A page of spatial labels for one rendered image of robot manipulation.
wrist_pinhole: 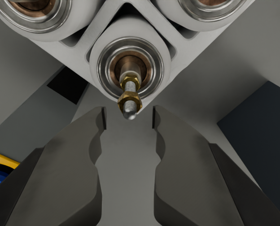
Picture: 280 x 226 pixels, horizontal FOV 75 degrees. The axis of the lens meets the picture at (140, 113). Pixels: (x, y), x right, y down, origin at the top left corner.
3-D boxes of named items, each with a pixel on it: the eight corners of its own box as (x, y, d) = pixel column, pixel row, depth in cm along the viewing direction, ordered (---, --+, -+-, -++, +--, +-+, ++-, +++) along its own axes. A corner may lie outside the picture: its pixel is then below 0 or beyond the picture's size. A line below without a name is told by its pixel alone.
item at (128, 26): (123, 1, 32) (114, 2, 17) (165, 33, 35) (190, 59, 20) (98, 48, 36) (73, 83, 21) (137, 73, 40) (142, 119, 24)
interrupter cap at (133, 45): (118, 19, 18) (118, 20, 17) (177, 61, 20) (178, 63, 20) (85, 79, 21) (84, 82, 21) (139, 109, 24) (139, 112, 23)
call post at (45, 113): (94, 76, 47) (46, 174, 20) (80, 94, 49) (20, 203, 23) (70, 57, 44) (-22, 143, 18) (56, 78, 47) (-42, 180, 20)
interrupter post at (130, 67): (127, 56, 20) (126, 65, 17) (145, 67, 21) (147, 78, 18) (116, 73, 21) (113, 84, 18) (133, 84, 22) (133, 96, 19)
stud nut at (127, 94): (130, 114, 15) (130, 119, 15) (114, 103, 15) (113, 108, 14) (146, 97, 15) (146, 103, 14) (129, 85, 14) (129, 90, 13)
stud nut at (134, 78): (131, 94, 19) (131, 97, 18) (117, 84, 18) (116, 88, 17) (143, 80, 18) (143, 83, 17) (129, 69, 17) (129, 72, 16)
